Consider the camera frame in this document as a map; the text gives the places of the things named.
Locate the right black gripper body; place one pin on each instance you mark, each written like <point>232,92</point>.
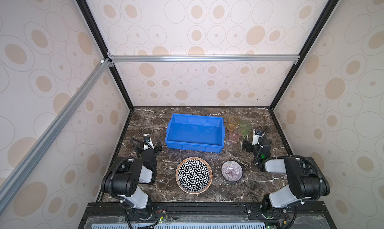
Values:
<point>258,146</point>

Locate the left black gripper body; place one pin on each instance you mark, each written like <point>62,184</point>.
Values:
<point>147,150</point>

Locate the flower pattern orange rim plate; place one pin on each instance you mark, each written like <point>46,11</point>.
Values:
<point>194,175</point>

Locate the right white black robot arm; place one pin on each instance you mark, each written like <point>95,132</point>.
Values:
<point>306,182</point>

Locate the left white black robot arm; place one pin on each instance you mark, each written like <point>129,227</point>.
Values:
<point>122,180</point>

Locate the blue plastic bin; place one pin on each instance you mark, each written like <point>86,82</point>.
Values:
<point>196,133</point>

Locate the green translucent cup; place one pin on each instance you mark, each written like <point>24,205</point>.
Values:
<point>246,128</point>

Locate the pink translucent cup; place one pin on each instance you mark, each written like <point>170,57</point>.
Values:
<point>234,136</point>

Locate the purple striped small bowl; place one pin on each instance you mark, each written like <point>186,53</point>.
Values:
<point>232,171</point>

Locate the yellow translucent cup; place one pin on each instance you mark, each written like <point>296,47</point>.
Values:
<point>232,122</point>

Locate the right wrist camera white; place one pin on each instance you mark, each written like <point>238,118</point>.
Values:
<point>256,136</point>

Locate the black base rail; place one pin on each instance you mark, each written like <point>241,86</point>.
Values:
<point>205,215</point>

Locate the horizontal aluminium back rail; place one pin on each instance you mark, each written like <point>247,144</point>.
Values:
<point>205,58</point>

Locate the left diagonal aluminium rail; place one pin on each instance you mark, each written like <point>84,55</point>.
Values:
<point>29,162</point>

